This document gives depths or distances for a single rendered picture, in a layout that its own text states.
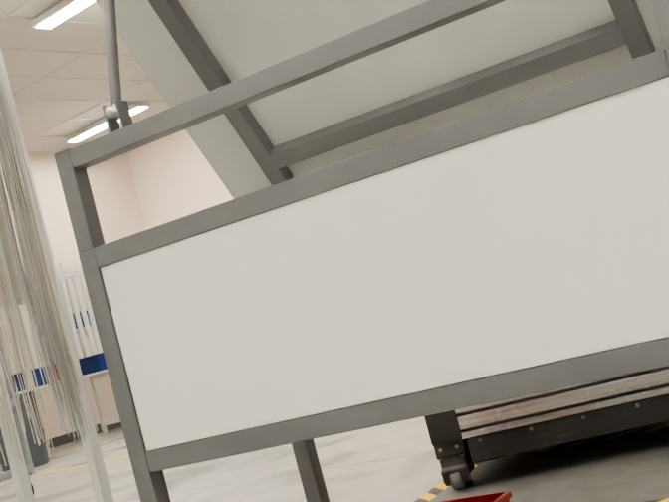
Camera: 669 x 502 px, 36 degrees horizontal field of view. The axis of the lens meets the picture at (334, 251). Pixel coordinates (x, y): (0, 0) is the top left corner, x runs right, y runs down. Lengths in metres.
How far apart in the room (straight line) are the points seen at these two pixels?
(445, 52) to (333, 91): 0.27
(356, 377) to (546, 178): 0.46
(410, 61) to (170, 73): 0.55
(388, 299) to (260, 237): 0.26
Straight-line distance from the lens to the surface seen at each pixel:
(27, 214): 2.66
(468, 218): 1.65
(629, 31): 2.11
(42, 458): 9.29
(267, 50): 2.29
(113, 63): 2.06
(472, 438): 2.94
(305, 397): 1.82
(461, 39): 2.19
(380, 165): 1.70
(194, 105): 1.90
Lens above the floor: 0.55
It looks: 4 degrees up
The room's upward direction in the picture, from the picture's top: 15 degrees counter-clockwise
